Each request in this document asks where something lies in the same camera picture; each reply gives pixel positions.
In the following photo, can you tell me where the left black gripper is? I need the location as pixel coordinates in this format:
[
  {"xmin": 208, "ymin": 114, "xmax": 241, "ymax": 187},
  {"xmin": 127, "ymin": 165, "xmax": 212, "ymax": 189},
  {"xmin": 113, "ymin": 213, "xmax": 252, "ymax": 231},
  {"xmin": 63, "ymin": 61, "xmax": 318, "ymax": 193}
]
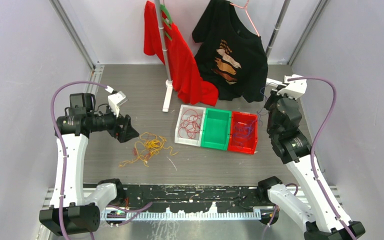
[{"xmin": 88, "ymin": 104, "xmax": 139, "ymax": 142}]

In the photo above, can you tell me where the purple wire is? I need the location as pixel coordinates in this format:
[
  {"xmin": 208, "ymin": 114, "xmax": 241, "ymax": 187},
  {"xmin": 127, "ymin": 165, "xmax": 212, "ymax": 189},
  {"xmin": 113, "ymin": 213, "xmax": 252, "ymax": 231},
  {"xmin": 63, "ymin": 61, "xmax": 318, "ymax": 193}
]
[
  {"xmin": 233, "ymin": 120, "xmax": 256, "ymax": 147},
  {"xmin": 249, "ymin": 82, "xmax": 274, "ymax": 130}
]

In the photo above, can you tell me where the colourful wire bundle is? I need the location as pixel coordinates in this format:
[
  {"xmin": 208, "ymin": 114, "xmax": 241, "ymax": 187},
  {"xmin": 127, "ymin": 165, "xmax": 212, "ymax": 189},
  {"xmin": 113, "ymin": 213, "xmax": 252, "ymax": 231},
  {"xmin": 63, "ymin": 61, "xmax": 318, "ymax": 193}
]
[{"xmin": 118, "ymin": 131, "xmax": 179, "ymax": 169}]

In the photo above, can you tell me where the red wire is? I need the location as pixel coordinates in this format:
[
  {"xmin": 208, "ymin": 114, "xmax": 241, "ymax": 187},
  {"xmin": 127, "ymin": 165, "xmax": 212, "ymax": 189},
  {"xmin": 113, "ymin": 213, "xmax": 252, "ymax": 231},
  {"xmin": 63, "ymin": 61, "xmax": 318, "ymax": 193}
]
[{"xmin": 178, "ymin": 109, "xmax": 203, "ymax": 140}]

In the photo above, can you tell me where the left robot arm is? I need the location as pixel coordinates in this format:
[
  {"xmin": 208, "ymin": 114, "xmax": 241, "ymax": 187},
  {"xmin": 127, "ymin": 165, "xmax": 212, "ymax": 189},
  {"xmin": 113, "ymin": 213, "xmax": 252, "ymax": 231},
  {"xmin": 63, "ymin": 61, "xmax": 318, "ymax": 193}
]
[{"xmin": 39, "ymin": 91, "xmax": 139, "ymax": 237}]

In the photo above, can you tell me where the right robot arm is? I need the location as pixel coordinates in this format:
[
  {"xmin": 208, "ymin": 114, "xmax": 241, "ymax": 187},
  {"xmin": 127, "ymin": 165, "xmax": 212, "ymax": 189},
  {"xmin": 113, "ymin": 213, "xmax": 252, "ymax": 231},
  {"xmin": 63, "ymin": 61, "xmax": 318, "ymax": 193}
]
[{"xmin": 256, "ymin": 85, "xmax": 366, "ymax": 240}]

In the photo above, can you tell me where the red plastic bin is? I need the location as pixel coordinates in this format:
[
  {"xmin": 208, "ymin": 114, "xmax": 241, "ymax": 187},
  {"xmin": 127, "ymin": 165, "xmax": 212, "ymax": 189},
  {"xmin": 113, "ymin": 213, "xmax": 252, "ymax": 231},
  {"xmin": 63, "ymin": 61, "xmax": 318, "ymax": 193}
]
[{"xmin": 227, "ymin": 111, "xmax": 258, "ymax": 155}]

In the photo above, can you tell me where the black printed t-shirt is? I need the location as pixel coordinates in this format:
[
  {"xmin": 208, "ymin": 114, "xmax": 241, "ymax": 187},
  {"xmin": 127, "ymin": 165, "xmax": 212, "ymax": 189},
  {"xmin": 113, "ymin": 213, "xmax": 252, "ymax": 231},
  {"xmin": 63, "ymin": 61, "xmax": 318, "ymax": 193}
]
[{"xmin": 191, "ymin": 0, "xmax": 268, "ymax": 103}]

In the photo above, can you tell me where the green plastic bin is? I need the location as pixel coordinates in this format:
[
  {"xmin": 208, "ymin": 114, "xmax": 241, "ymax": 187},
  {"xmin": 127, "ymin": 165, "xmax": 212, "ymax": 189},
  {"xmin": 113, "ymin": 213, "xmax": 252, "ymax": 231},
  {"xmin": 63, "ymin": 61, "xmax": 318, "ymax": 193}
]
[{"xmin": 200, "ymin": 108, "xmax": 232, "ymax": 151}]

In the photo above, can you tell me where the white plastic bin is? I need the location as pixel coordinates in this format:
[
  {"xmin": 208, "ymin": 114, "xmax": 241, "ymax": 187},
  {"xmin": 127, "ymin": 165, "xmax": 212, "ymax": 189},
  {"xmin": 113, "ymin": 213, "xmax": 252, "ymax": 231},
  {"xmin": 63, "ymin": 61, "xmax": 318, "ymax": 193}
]
[{"xmin": 174, "ymin": 104, "xmax": 207, "ymax": 147}]

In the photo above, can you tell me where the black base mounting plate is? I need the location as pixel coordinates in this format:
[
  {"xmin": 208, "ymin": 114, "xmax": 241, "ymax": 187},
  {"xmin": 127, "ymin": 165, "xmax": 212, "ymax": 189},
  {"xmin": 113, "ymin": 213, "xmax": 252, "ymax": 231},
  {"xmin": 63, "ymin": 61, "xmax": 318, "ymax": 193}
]
[{"xmin": 109, "ymin": 184, "xmax": 274, "ymax": 214}]

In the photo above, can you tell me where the right metal rack pole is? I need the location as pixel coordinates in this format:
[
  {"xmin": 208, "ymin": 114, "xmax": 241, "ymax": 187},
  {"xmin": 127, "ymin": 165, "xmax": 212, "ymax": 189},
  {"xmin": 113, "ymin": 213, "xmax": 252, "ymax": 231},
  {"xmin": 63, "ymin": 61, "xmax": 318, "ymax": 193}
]
[{"xmin": 265, "ymin": 0, "xmax": 291, "ymax": 58}]

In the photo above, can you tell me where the pink clothes hanger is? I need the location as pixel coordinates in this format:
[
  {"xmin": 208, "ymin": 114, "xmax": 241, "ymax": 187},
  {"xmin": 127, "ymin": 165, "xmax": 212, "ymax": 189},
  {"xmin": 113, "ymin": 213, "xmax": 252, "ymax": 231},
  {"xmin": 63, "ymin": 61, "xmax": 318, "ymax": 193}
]
[{"xmin": 230, "ymin": 0, "xmax": 261, "ymax": 37}]

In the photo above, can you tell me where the green clothes hanger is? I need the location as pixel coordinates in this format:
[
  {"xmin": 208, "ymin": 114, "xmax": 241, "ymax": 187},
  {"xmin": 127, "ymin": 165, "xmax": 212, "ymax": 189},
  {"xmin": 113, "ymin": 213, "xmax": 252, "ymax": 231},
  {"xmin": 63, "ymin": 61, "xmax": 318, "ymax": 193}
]
[{"xmin": 159, "ymin": 4, "xmax": 173, "ymax": 42}]

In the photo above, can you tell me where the metal clothes rack pole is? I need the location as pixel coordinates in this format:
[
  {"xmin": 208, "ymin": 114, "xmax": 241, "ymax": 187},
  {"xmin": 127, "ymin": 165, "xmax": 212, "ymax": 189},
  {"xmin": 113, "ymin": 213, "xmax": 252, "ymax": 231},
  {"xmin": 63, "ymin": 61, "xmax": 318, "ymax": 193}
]
[{"xmin": 154, "ymin": 0, "xmax": 173, "ymax": 86}]

